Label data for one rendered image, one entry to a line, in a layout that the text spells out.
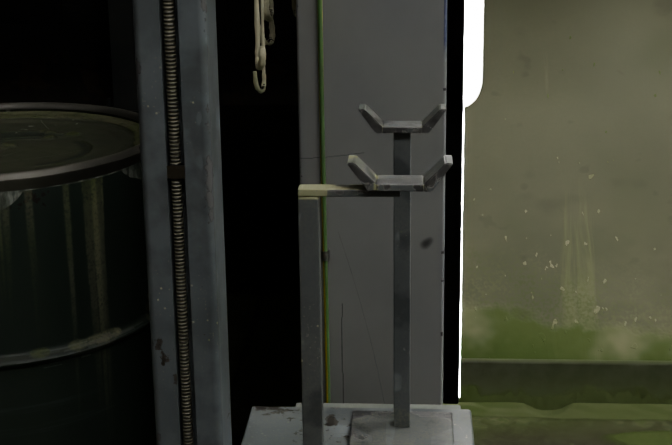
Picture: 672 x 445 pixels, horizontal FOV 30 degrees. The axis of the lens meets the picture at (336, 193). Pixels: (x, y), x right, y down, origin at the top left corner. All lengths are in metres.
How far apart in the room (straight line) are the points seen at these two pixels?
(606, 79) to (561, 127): 0.17
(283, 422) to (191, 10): 0.46
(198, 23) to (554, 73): 2.29
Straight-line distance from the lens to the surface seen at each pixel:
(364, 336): 1.61
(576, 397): 3.07
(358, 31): 1.51
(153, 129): 1.04
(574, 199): 3.14
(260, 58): 1.52
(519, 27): 3.29
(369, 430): 1.24
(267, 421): 1.28
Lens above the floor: 1.34
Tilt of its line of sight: 15 degrees down
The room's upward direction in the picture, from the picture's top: 1 degrees counter-clockwise
